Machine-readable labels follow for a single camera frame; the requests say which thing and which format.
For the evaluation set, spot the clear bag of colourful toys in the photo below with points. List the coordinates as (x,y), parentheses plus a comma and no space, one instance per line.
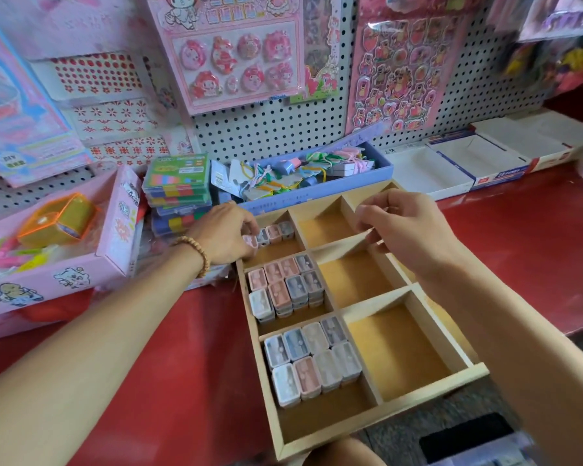
(554,68)

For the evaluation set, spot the person's right forearm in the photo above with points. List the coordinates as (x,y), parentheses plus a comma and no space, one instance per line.
(534,354)

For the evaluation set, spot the white tray box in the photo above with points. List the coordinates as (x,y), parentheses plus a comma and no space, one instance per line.
(423,171)
(486,155)
(554,131)

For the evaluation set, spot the person's left hand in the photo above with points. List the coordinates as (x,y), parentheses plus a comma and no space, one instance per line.
(219,237)

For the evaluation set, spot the blue box of trinkets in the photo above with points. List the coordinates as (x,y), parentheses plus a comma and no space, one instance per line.
(311,194)

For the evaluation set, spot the person's left leg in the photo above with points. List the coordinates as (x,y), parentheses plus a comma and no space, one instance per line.
(345,453)

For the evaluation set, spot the yellow orange toy box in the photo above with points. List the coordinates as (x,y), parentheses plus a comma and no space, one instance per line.
(56,220)

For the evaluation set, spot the person's left forearm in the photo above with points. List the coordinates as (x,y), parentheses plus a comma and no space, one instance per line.
(78,364)

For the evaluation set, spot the pastel cartoon sticker pack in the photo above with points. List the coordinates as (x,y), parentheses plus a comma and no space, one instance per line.
(24,111)

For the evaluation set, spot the pink sticker pack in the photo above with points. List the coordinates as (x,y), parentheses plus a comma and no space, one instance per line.
(408,72)
(228,53)

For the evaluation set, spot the person's right hand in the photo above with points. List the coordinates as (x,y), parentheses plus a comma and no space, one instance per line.
(408,233)

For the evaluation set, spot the white pegboard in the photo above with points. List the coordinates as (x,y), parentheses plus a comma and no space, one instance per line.
(272,126)

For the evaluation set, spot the wooden compartment tray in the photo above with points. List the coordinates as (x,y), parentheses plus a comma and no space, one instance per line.
(398,349)

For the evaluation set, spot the clear plastic storage bin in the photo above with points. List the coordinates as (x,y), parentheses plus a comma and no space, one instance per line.
(505,453)

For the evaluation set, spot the stack of colourful packs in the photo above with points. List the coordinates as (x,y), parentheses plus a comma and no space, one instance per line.
(177,179)

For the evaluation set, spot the pink tray of trinkets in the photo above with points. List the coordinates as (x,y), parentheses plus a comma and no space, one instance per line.
(117,228)

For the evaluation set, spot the red patterned sticker sheet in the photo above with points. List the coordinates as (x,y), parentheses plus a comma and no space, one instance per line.
(117,116)

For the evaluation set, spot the red display counter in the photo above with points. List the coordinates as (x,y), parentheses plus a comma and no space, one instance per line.
(534,237)

